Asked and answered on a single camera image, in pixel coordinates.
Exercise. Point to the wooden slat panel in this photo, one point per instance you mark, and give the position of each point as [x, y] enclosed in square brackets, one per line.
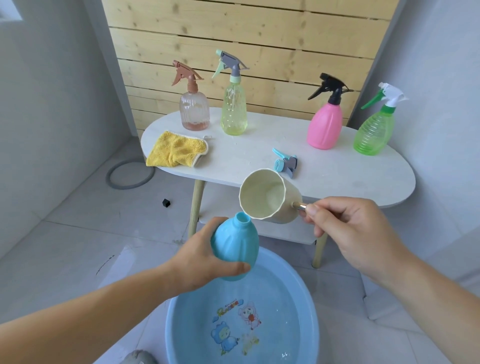
[262, 41]

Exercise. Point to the person's left thumb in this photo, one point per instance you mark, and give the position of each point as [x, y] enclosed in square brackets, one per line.
[233, 270]

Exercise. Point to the person's right forearm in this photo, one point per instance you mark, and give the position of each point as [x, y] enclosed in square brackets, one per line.
[435, 300]

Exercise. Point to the green spray bottle white nozzle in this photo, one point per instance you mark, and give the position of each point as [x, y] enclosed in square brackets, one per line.
[374, 131]

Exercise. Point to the blue grey spray nozzle head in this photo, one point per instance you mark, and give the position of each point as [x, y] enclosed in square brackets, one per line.
[285, 161]

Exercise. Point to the brown ribbed spray bottle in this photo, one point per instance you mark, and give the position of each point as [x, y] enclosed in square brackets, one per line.
[194, 107]

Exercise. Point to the person's left forearm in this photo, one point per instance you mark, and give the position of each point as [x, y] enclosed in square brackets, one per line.
[86, 318]

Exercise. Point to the yellow-green spray bottle grey nozzle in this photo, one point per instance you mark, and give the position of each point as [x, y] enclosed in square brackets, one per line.
[234, 108]

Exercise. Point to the person's left hand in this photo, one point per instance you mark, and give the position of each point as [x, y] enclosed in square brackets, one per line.
[191, 264]

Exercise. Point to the grey lumpy object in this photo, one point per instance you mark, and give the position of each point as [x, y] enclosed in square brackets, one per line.
[139, 358]

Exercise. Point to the person's right thumb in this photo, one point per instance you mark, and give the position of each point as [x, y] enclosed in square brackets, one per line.
[309, 214]

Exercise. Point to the pink spray bottle black nozzle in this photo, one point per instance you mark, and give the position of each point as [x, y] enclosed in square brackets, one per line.
[325, 125]

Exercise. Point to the small black block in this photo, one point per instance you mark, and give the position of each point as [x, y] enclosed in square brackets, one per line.
[166, 203]

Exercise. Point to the yellow microfibre cloth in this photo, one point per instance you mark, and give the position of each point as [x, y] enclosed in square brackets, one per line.
[174, 150]

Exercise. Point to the blue basin with cartoon print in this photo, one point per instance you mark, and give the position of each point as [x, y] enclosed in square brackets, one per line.
[247, 322]

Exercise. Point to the person's right hand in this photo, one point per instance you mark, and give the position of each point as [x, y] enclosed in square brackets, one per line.
[356, 236]

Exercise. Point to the light blue plastic bottle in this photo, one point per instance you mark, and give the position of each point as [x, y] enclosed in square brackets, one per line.
[236, 243]

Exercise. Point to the white oval two-tier table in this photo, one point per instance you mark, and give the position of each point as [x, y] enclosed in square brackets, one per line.
[337, 168]

